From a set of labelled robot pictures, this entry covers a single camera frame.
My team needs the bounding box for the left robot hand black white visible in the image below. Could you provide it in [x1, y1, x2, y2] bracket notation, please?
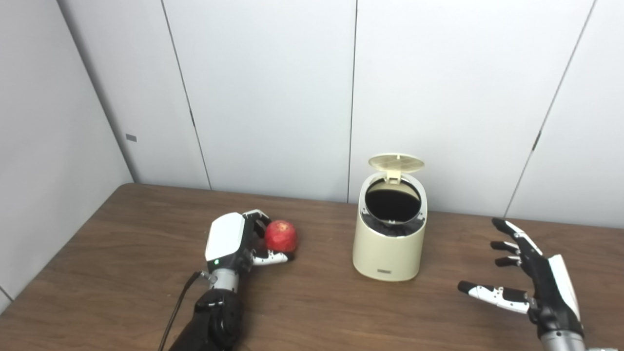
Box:
[205, 209, 296, 274]

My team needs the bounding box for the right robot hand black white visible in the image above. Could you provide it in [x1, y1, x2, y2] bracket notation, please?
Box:
[457, 217, 585, 340]

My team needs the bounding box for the red apple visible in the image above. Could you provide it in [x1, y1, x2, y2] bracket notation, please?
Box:
[265, 220, 299, 254]

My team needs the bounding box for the cream-colored bin body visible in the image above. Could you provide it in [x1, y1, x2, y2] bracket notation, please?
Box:
[352, 170, 429, 282]

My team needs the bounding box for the cream round bin lid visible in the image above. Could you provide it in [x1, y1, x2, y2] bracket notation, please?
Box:
[368, 153, 425, 184]

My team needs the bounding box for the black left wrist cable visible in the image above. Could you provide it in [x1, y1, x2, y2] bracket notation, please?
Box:
[157, 271, 211, 351]

